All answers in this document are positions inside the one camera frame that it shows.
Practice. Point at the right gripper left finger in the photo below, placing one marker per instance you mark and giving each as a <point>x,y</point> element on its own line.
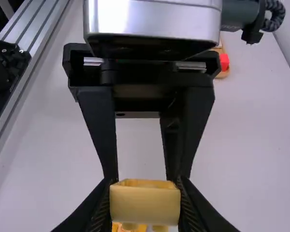
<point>99,207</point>

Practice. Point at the red toy brick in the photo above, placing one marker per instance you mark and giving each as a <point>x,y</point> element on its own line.
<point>224,62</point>

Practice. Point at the tan tray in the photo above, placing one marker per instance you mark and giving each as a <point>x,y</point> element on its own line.
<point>222,75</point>

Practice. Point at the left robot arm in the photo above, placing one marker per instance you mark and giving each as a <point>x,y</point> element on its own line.
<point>244,9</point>

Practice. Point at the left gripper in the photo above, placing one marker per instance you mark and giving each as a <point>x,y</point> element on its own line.
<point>140,72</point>

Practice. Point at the silver rails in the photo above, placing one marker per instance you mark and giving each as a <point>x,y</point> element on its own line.
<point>31,17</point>

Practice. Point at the yellow toy car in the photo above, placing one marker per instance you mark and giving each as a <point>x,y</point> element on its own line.
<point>145,203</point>

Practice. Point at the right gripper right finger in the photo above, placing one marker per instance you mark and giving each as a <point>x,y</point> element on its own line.
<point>193,207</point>

